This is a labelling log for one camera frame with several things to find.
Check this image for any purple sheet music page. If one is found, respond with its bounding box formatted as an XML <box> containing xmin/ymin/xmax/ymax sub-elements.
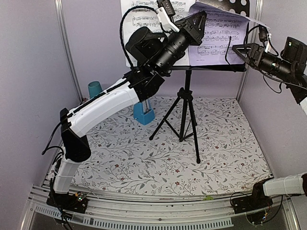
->
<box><xmin>189</xmin><ymin>0</ymin><xmax>267</xmax><ymax>66</ymax></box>

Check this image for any sheet music booklet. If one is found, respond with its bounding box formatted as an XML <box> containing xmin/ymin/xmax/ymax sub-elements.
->
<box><xmin>119</xmin><ymin>0</ymin><xmax>196</xmax><ymax>68</ymax></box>

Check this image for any black music stand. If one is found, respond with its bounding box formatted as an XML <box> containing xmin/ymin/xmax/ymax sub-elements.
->
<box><xmin>129</xmin><ymin>0</ymin><xmax>252</xmax><ymax>165</ymax></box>

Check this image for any blue metronome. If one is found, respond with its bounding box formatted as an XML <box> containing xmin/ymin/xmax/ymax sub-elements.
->
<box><xmin>133</xmin><ymin>99</ymin><xmax>155</xmax><ymax>126</ymax></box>

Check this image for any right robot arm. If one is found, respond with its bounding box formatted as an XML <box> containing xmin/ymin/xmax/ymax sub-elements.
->
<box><xmin>230</xmin><ymin>37</ymin><xmax>307</xmax><ymax>214</ymax></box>

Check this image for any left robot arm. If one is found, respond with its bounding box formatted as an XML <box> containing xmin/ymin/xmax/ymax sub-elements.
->
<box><xmin>47</xmin><ymin>11</ymin><xmax>207</xmax><ymax>217</ymax></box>

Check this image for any floral table mat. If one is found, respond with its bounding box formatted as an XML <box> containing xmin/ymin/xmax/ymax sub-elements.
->
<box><xmin>71</xmin><ymin>97</ymin><xmax>272</xmax><ymax>196</ymax></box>

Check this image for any teal ceramic vase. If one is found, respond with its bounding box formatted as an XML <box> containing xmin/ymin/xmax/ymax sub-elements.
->
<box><xmin>88</xmin><ymin>81</ymin><xmax>103</xmax><ymax>99</ymax></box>

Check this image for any green tape piece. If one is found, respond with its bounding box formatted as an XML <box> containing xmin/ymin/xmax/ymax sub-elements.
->
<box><xmin>203</xmin><ymin>195</ymin><xmax>214</xmax><ymax>201</ymax></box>

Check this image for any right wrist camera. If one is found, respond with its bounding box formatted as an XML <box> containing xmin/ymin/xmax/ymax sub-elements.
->
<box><xmin>259</xmin><ymin>25</ymin><xmax>272</xmax><ymax>53</ymax></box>

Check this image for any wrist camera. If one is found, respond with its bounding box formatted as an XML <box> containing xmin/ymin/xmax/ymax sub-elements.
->
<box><xmin>157</xmin><ymin>0</ymin><xmax>179</xmax><ymax>34</ymax></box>
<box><xmin>259</xmin><ymin>25</ymin><xmax>272</xmax><ymax>53</ymax></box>

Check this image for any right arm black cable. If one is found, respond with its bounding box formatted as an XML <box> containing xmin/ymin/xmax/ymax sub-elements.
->
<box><xmin>243</xmin><ymin>25</ymin><xmax>288</xmax><ymax>94</ymax></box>

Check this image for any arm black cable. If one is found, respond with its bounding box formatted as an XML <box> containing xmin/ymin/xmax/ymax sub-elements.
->
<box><xmin>119</xmin><ymin>6</ymin><xmax>160</xmax><ymax>69</ymax></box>
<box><xmin>243</xmin><ymin>25</ymin><xmax>288</xmax><ymax>94</ymax></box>

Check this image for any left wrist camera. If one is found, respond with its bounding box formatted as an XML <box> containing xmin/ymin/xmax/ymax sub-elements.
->
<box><xmin>157</xmin><ymin>0</ymin><xmax>179</xmax><ymax>34</ymax></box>

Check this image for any aluminium frame post right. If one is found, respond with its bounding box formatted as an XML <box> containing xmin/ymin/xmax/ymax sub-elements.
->
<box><xmin>236</xmin><ymin>0</ymin><xmax>264</xmax><ymax>101</ymax></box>

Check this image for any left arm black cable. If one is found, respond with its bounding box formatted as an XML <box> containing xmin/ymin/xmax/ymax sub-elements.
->
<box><xmin>119</xmin><ymin>6</ymin><xmax>160</xmax><ymax>69</ymax></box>

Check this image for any aluminium front rail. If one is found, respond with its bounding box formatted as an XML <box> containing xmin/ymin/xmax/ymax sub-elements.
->
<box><xmin>21</xmin><ymin>184</ymin><xmax>302</xmax><ymax>230</ymax></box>

